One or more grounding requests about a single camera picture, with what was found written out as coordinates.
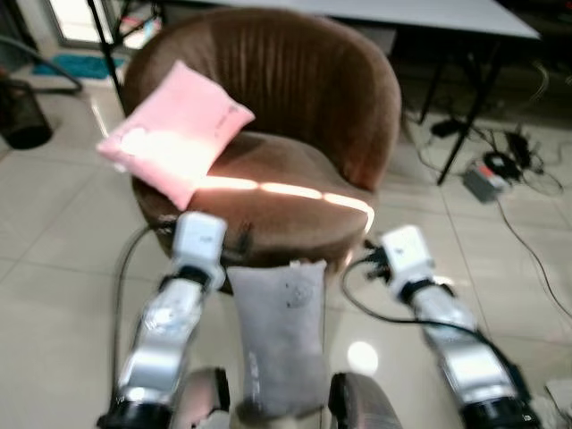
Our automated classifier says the white table with black legs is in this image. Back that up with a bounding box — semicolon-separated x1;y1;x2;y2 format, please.
192;0;543;186

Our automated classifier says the white crumpled cloth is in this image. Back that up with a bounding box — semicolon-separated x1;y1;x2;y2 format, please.
541;379;572;426

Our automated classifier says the brown velvet armchair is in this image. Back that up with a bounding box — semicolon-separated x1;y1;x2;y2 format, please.
122;7;403;274

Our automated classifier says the black power adapter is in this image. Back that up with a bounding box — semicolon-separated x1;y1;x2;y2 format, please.
431;119;462;139

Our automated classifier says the grey pillow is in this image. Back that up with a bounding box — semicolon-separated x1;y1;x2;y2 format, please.
228;260;329;422

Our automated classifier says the black floor cable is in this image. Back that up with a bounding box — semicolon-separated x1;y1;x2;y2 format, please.
496;200;572;319

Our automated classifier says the pink square pillow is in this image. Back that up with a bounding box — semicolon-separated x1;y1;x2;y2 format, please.
96;60;256;212

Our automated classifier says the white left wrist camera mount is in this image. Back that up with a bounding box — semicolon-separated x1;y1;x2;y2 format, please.
170;212;228;272

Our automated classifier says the grey power strip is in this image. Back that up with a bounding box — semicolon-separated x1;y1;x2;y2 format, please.
462;164;509;204

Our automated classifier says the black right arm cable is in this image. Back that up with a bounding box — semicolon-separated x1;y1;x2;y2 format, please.
340;255;501;369

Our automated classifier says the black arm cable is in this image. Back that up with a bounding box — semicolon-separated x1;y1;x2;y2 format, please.
340;255;501;369
111;220;180;387

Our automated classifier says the blue floor mat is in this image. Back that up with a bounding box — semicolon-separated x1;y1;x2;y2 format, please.
31;54;114;82

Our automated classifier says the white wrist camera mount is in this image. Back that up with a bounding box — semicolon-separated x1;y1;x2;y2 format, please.
170;212;228;272
379;225;436;285

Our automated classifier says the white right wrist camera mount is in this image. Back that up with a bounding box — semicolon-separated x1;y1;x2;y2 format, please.
379;225;436;285

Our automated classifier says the black slanted metal leg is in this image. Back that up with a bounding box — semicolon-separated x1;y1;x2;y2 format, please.
87;0;127;89

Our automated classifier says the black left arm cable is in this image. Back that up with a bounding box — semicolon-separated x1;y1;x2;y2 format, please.
111;220;180;387

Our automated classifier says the black curved hose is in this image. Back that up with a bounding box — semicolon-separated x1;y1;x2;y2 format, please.
0;36;84;95

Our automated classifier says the silver right robot leg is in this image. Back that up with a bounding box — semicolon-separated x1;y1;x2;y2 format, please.
328;371;403;429

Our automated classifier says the black coiled cable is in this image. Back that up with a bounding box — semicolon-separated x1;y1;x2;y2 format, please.
482;151;520;180

